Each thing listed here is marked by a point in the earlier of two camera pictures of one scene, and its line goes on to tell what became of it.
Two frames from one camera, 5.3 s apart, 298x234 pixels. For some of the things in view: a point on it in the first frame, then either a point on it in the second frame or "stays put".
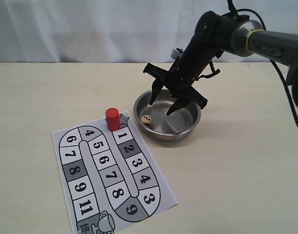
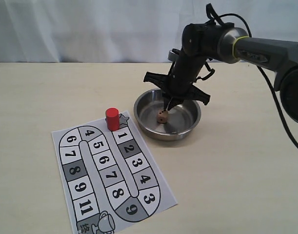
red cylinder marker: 112,117 stays put
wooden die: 147,120 to 162,116
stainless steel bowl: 178,123 stays put
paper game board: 110,183 stays put
